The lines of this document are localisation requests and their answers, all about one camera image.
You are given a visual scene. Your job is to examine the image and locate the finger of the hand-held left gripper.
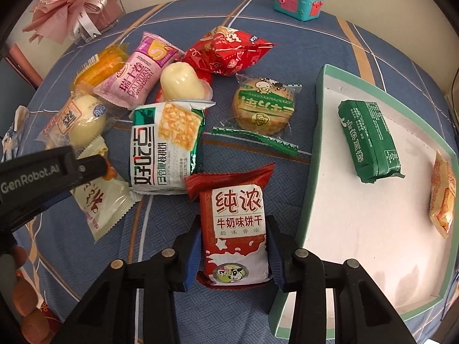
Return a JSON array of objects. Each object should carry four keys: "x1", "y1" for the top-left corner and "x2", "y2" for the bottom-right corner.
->
[{"x1": 76, "y1": 155, "x2": 110, "y2": 184}]

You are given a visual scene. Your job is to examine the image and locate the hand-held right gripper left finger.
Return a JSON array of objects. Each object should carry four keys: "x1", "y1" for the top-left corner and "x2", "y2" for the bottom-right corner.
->
[{"x1": 54, "y1": 217, "x2": 203, "y2": 344}]

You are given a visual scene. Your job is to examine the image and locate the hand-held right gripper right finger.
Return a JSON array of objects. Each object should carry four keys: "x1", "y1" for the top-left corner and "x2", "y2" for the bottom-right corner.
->
[{"x1": 266, "y1": 216, "x2": 395, "y2": 344}]

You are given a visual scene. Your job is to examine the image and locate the cream white snack packet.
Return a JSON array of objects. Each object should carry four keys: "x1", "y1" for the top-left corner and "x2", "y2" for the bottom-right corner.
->
[{"x1": 71, "y1": 136, "x2": 140, "y2": 243}]

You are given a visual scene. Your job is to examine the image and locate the egg-shaped bun clear packet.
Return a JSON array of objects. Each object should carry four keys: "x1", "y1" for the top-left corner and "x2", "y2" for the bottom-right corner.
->
[{"x1": 35, "y1": 92, "x2": 116, "y2": 152}]

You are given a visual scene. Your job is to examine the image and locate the red milk biscuit packet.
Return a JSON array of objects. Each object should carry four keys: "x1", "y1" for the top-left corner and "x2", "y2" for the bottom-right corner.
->
[{"x1": 184, "y1": 162, "x2": 277, "y2": 288}]

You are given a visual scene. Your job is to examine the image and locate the white green cracker packet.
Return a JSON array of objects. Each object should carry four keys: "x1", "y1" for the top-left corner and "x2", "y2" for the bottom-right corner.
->
[{"x1": 128, "y1": 100, "x2": 216, "y2": 196}]

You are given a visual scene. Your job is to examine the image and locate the white box green rim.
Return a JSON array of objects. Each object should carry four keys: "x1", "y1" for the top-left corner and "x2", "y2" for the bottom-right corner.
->
[{"x1": 268, "y1": 63, "x2": 457, "y2": 336}]

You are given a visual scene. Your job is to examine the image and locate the orange cake clear packet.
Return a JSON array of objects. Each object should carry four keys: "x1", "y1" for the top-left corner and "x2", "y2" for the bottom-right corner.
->
[{"x1": 70, "y1": 42, "x2": 130, "y2": 91}]

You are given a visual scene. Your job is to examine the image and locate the pink swiss roll packet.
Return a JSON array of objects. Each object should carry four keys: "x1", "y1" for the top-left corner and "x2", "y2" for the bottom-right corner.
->
[{"x1": 92, "y1": 32, "x2": 181, "y2": 110}]

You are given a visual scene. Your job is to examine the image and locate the white cream bun packet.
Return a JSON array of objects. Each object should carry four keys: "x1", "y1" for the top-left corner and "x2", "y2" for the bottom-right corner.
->
[{"x1": 154, "y1": 62, "x2": 213, "y2": 104}]

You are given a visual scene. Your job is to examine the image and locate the round cake green-edged packet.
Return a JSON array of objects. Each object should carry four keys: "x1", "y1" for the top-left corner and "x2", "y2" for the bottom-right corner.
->
[{"x1": 213, "y1": 73, "x2": 304, "y2": 157}]

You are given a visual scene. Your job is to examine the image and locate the red crinkled snack packet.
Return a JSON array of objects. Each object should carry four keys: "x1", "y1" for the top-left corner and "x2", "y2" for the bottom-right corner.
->
[{"x1": 178, "y1": 25, "x2": 279, "y2": 84}]

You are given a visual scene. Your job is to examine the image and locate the person's left hand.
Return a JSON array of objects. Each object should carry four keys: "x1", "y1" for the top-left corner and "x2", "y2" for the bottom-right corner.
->
[{"x1": 11, "y1": 245, "x2": 49, "y2": 337}]

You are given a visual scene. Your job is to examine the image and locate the blue white paper packet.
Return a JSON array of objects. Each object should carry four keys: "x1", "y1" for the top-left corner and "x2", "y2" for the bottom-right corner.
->
[{"x1": 0, "y1": 105, "x2": 30, "y2": 163}]

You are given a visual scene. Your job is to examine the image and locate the blue plaid tablecloth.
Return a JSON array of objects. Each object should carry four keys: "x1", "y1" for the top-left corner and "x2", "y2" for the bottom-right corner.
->
[{"x1": 0, "y1": 0, "x2": 459, "y2": 344}]

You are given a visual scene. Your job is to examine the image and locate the pink wooden furniture edge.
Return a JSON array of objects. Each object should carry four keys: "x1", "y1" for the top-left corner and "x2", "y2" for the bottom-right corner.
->
[{"x1": 6, "y1": 42, "x2": 42, "y2": 88}]

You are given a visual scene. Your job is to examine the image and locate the clear glass vase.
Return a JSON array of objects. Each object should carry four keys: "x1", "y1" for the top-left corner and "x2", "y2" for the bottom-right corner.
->
[{"x1": 91, "y1": 0, "x2": 127, "y2": 33}]

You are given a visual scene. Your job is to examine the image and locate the dark green biscuit packet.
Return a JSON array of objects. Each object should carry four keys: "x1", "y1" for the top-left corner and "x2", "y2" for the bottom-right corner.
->
[{"x1": 337, "y1": 99, "x2": 407, "y2": 186}]

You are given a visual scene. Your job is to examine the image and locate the pink flower bouquet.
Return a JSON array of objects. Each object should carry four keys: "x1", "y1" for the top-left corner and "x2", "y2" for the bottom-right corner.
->
[{"x1": 22, "y1": 0, "x2": 124, "y2": 42}]

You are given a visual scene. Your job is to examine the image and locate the orange yellow snack packet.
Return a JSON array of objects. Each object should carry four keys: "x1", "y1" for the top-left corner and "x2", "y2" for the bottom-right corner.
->
[{"x1": 428, "y1": 148, "x2": 457, "y2": 239}]

